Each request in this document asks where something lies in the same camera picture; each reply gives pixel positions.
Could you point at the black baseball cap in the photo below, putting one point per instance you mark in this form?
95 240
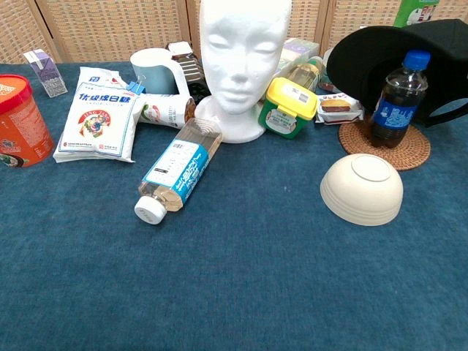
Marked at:
365 62

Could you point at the white foam mannequin head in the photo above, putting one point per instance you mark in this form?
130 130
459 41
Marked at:
237 55

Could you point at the clear water bottle blue label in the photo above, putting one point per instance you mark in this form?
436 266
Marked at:
179 164

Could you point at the green container yellow lid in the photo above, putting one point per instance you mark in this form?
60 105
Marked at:
285 109

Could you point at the white paper cup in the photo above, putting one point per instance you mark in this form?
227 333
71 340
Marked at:
168 109

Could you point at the blue tablecloth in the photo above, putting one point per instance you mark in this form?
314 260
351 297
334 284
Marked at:
234 274

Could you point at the dark brown snack package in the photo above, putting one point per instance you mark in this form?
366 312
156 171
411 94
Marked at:
190 69

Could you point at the clear bottle yellow liquid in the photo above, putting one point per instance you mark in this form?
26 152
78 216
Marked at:
303 73

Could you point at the white cake snack packet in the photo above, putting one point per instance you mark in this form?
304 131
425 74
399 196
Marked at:
338 108

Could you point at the beige ribbed bowl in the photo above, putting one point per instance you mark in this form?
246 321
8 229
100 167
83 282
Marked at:
362 194

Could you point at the light blue pitcher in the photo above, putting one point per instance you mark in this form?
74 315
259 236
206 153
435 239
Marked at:
153 73

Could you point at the blue binder clip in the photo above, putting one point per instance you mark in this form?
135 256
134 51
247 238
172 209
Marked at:
133 87

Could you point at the pastel patterned box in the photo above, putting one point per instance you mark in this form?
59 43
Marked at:
303 49

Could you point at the white sugar bag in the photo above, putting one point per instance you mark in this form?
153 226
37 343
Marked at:
98 120

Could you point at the cola bottle blue cap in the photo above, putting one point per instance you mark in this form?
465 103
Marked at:
396 109

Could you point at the woven rattan coaster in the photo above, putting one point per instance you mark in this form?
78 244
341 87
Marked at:
413 153

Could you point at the woven rattan folding screen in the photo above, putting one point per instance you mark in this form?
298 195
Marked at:
102 29

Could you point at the purple drink carton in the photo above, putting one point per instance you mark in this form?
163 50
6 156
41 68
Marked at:
47 73

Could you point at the orange instant noodle cup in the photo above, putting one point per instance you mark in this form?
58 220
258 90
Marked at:
22 124

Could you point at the green soda bottle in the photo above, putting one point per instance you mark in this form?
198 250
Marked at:
413 12

